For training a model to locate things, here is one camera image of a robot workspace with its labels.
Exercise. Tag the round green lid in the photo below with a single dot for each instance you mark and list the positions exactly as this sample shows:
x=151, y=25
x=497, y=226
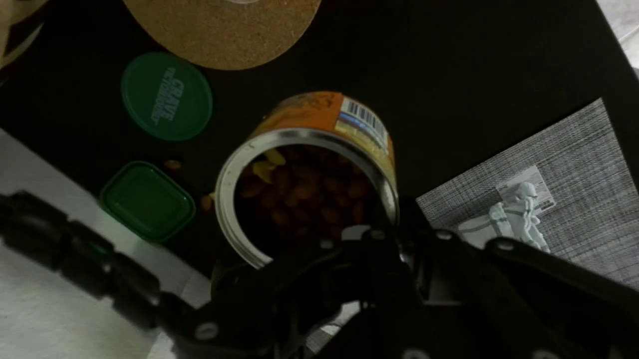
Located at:
x=165, y=97

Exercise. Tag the grey woven placemat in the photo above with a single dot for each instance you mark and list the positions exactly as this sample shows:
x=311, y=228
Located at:
x=587, y=198

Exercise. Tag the square green container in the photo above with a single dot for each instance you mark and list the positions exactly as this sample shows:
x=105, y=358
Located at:
x=147, y=202

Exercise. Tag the round cork trivet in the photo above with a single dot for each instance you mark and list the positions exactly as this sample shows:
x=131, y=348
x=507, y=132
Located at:
x=223, y=35

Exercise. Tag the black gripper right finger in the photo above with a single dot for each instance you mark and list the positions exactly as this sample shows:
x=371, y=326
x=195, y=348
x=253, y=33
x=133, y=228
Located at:
x=537, y=306

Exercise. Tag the black side table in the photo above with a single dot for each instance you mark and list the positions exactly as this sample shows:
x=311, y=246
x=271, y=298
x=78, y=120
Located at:
x=453, y=81

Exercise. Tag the orange food can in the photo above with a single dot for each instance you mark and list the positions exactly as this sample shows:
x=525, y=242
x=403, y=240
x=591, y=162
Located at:
x=313, y=166

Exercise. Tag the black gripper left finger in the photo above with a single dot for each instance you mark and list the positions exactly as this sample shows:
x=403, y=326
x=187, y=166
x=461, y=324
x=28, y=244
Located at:
x=329, y=300

